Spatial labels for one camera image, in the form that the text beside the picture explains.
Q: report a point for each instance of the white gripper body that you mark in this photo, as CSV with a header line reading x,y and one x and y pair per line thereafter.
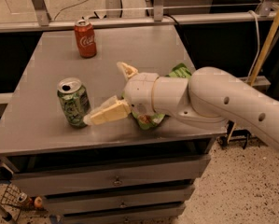
x,y
140,91

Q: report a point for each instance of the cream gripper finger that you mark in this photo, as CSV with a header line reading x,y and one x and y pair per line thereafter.
x,y
111,110
127,71

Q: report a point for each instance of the green soda can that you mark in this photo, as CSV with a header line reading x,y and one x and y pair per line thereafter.
x,y
74,101

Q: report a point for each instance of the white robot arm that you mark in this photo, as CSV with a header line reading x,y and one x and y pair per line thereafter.
x,y
207,99

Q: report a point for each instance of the red cola can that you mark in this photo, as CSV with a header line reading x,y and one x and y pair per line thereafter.
x,y
85,38

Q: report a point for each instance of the green snack bag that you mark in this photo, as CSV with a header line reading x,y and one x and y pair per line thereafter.
x,y
169,97

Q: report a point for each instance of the grey drawer cabinet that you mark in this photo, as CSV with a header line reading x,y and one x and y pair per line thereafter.
x,y
114,173

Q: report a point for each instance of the metal railing frame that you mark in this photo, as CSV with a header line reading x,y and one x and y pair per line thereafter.
x,y
46,15

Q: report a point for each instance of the wire basket with items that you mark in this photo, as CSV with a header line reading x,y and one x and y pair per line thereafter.
x,y
17,202

